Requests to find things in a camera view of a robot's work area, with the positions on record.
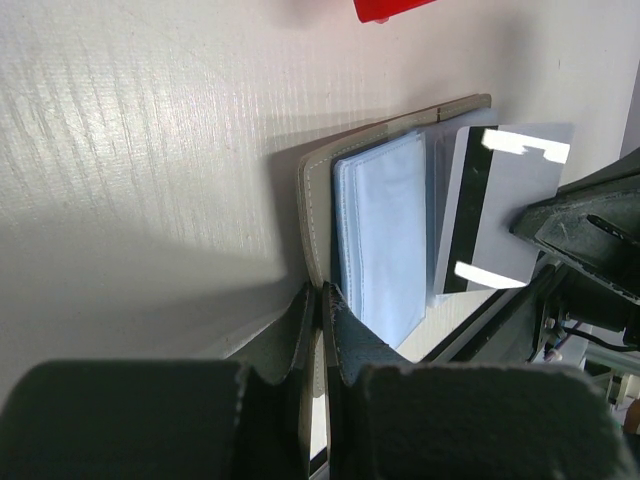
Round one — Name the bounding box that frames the grey leather card holder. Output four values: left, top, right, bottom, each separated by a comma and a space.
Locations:
298, 92, 501, 401

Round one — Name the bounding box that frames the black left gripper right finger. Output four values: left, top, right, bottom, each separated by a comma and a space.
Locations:
319, 281, 631, 480

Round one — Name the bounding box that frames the red plastic card tray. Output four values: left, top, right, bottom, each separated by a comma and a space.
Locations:
353, 0, 435, 23

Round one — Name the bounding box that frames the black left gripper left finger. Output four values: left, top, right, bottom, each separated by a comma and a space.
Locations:
0, 281, 316, 480

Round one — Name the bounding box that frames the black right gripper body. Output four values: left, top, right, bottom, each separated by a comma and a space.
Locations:
510, 150, 639, 333

